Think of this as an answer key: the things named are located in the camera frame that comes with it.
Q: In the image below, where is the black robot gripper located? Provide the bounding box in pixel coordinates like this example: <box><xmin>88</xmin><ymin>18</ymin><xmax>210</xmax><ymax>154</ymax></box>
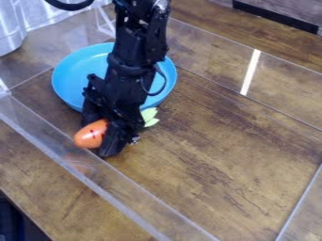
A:
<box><xmin>80</xmin><ymin>54</ymin><xmax>156</xmax><ymax>157</ymax></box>

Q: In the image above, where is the orange toy carrot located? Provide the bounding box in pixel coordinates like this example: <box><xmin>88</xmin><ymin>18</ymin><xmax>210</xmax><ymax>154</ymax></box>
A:
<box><xmin>73</xmin><ymin>106</ymin><xmax>162</xmax><ymax>150</ymax></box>

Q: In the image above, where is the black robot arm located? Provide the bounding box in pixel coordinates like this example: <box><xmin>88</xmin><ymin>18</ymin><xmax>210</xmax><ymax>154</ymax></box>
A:
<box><xmin>81</xmin><ymin>0</ymin><xmax>171</xmax><ymax>157</ymax></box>

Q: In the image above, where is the blue round tray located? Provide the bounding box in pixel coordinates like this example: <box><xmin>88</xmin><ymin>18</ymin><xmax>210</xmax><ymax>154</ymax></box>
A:
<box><xmin>52</xmin><ymin>42</ymin><xmax>178</xmax><ymax>112</ymax></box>

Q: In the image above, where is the white curtain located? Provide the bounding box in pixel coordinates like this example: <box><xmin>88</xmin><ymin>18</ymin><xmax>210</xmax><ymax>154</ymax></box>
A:
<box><xmin>0</xmin><ymin>0</ymin><xmax>112</xmax><ymax>56</ymax></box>

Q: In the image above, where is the clear acrylic barrier wall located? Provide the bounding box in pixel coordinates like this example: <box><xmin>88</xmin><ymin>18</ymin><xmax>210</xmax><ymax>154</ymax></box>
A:
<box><xmin>0</xmin><ymin>79</ymin><xmax>219</xmax><ymax>241</ymax></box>

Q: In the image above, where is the black cable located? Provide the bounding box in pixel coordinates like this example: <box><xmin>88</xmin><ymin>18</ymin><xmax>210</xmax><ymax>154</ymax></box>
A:
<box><xmin>43</xmin><ymin>0</ymin><xmax>96</xmax><ymax>11</ymax></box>

